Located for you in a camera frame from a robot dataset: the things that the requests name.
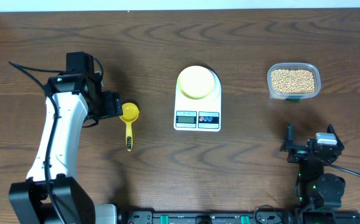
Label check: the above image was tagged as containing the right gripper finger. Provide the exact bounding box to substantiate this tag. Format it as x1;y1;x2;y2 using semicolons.
327;124;344;148
280;122;294;152

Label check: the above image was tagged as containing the yellow plastic measuring scoop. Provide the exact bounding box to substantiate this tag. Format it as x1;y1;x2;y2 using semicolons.
120;103;140;151

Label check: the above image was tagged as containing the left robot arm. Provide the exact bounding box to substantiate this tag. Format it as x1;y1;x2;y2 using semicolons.
9;72;122;223

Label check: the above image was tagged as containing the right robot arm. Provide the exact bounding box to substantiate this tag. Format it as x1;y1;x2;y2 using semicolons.
280;123;346;215

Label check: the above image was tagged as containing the white digital kitchen scale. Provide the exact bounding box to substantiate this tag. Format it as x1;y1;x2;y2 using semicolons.
173;68;222;132

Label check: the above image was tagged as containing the pale yellow plastic bowl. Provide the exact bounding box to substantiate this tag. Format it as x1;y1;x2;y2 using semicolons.
177;65;215;100

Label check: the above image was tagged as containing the clear plastic container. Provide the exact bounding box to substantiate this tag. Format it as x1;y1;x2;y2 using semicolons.
267;63;321;101

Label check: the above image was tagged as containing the pile of soybeans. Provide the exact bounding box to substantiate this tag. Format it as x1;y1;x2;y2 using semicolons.
271;69;315;94

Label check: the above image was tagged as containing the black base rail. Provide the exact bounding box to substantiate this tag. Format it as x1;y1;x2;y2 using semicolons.
117;210;360;224

